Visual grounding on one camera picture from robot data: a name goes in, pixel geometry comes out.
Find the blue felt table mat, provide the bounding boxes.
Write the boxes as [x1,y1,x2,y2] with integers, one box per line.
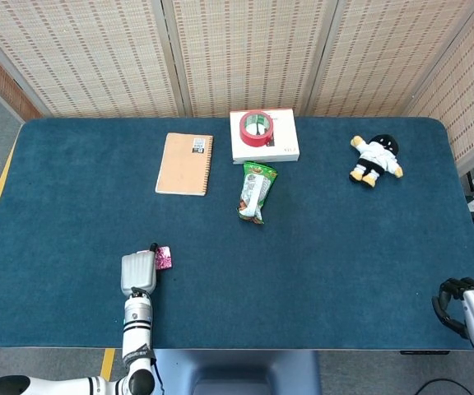
[0,117,474,351]

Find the white flat box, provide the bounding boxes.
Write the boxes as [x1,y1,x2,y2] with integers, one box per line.
[229,108,301,165]

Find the black and white plush doll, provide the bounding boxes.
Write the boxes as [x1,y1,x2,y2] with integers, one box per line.
[348,133,405,189]

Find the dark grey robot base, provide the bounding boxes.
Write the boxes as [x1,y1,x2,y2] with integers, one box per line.
[154,349,323,395]

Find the brown woven screen panel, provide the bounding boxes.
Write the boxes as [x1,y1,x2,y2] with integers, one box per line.
[0,35,43,123]

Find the green snack bag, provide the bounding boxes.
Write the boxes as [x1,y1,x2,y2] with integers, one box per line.
[236,160,280,225]

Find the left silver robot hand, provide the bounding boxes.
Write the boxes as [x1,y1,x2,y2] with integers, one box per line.
[120,242,159,297]

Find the woven bamboo screen panel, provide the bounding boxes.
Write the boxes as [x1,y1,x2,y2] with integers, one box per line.
[401,0,474,165]
[162,0,339,119]
[306,0,474,119]
[0,0,180,119]

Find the black floor cable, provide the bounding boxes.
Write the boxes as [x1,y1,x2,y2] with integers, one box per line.
[416,377,474,395]

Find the brown spiral notebook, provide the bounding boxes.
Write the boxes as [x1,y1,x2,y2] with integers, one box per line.
[155,132,214,197]

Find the red tape roll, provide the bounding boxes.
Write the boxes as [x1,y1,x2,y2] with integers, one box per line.
[239,109,276,147]

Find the pink patterned block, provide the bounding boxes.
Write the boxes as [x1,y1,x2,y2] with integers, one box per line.
[136,245,174,272]

